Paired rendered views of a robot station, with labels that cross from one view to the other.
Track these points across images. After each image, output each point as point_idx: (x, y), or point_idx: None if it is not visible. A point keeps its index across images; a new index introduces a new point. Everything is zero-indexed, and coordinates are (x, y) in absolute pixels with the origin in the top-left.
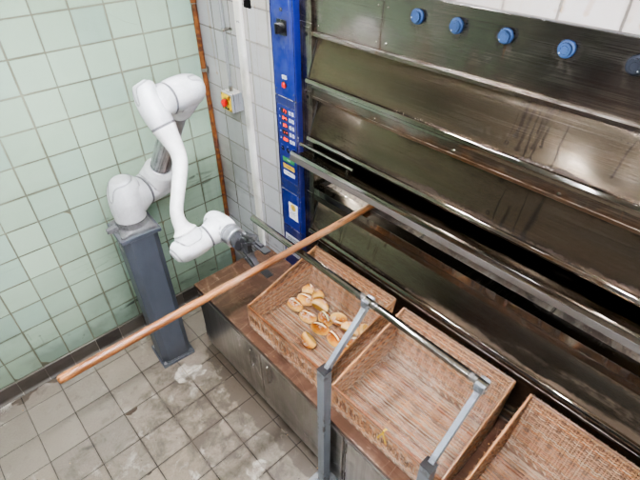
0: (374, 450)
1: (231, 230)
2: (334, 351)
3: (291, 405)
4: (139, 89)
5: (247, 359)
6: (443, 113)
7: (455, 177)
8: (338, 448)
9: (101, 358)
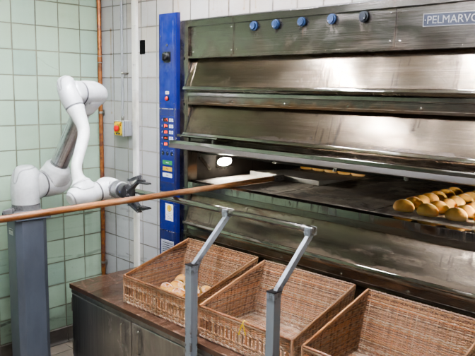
0: (237, 354)
1: (119, 181)
2: (200, 250)
3: None
4: (63, 78)
5: (116, 345)
6: (274, 79)
7: (288, 123)
8: None
9: (15, 216)
